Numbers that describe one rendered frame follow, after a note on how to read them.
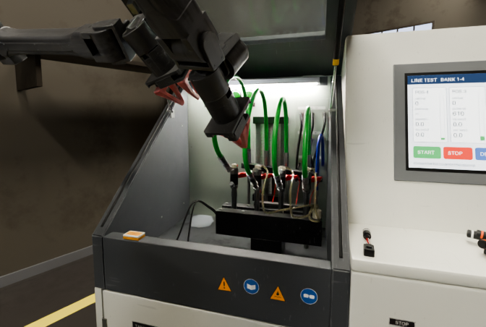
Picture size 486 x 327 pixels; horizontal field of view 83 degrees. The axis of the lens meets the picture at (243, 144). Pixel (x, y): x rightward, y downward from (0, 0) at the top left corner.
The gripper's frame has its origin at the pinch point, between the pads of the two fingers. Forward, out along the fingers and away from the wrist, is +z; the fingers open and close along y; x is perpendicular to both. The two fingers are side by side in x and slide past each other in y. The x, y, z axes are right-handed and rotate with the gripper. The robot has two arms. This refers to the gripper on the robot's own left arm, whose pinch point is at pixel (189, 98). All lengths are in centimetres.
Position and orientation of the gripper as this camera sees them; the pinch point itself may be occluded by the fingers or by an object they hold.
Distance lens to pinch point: 70.6
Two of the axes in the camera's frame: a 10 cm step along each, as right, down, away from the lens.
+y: -8.6, 2.0, 4.6
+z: 4.7, 6.4, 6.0
